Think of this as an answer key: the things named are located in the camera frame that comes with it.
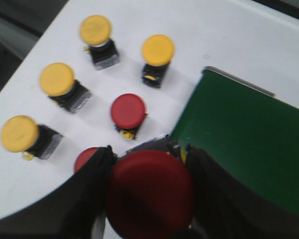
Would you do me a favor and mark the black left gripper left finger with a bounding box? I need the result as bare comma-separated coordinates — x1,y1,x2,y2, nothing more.
0,145,116,239

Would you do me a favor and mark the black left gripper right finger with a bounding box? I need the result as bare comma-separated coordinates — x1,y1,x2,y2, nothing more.
185,144,299,239

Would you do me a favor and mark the green conveyor belt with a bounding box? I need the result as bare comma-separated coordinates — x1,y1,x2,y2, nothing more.
171,66,299,215

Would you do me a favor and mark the yellow mushroom push button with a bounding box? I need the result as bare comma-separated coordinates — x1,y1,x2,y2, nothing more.
0,115,63,161
79,15,120,70
142,34,175,88
39,62,92,114

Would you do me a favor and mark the red mushroom push button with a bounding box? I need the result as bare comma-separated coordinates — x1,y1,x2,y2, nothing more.
73,147,98,173
106,135,195,239
110,93,147,139

